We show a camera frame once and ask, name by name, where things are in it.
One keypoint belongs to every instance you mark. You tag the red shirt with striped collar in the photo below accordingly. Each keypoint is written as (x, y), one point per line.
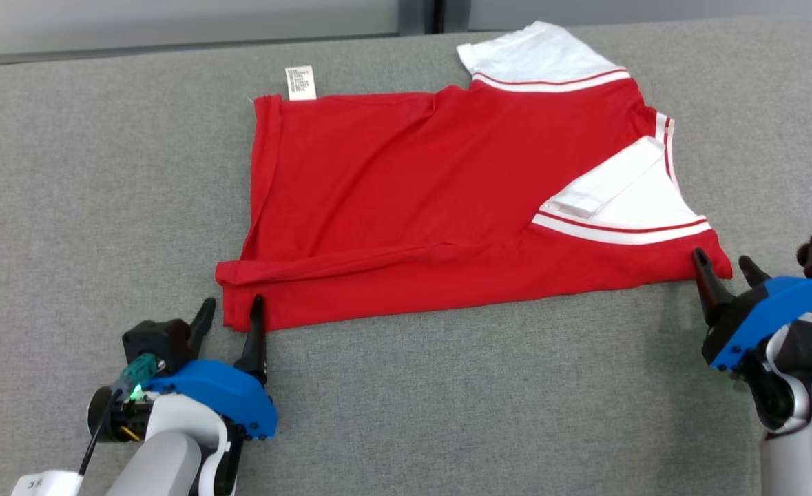
(412, 200)

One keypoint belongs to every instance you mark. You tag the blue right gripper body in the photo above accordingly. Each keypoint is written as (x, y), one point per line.
(757, 324)

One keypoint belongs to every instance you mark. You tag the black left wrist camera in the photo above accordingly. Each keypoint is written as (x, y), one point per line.
(154, 344)

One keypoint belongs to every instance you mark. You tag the grey metal partition frame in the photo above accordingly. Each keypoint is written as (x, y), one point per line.
(423, 15)

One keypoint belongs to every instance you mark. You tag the white paper label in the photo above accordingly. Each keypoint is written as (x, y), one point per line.
(44, 484)

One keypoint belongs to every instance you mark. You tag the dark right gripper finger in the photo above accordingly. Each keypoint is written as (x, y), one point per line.
(712, 289)
(753, 274)

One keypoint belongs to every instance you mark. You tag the teal left camera connector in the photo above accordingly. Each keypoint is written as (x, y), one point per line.
(137, 375)

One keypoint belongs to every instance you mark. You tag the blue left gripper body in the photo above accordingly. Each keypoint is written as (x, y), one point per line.
(230, 396)

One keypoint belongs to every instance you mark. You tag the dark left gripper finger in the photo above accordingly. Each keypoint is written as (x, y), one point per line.
(257, 344)
(202, 320)

